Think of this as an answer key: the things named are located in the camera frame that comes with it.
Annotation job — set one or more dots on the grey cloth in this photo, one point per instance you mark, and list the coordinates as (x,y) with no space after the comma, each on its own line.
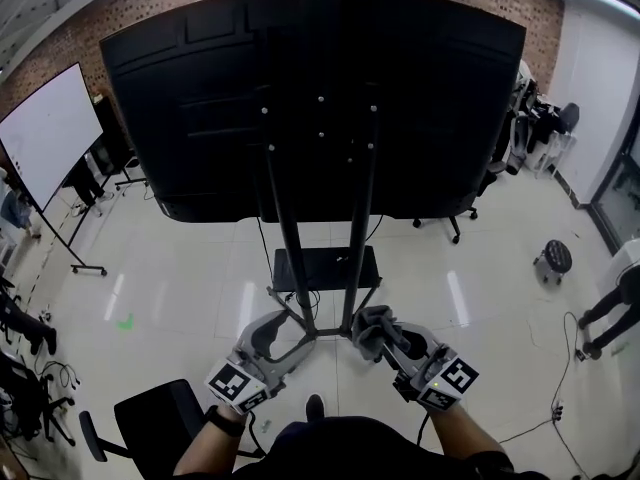
(370,333)

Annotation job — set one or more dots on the person's left black shoe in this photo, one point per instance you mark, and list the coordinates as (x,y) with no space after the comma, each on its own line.
(315,408)

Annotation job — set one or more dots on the whiteboard on rolling stand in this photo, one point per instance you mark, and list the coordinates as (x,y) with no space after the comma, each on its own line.
(45,138)

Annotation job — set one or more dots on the black round wheeled stool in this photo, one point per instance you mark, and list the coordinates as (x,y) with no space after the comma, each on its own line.
(557,255)

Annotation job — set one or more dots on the person's black shirt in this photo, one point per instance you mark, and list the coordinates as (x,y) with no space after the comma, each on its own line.
(375,453)

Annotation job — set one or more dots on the black display on rolling stand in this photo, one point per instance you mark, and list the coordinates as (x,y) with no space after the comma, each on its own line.
(112,133)

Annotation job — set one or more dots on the white grey hanging gear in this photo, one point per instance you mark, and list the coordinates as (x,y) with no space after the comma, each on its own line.
(520,138)

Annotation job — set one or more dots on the black TV stand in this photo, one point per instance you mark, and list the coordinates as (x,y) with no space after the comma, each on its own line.
(295,248)

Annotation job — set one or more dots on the person's left forearm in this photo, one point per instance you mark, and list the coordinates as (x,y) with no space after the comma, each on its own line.
(210,448)

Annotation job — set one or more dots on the dark framed glass door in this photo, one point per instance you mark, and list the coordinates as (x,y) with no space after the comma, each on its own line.
(617,193)

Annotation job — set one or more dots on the large black television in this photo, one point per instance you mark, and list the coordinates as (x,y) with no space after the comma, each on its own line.
(200,118)

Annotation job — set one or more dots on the black armrest office chair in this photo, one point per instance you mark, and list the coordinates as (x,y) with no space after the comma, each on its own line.
(155,418)

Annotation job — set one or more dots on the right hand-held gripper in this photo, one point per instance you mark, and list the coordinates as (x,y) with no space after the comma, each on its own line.
(445,380)

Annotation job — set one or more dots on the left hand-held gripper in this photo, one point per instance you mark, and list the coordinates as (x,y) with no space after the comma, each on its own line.
(235,383)

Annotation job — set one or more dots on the black wristband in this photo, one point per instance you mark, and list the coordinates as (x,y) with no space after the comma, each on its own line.
(225,422)

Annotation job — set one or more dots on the white cabinet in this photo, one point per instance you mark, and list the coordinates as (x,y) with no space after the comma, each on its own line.
(627,268)

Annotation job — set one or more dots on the person's right forearm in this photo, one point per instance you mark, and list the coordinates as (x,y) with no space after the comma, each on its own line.
(465,433)

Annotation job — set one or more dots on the green floor tape mark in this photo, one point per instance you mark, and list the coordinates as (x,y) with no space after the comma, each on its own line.
(126,323)

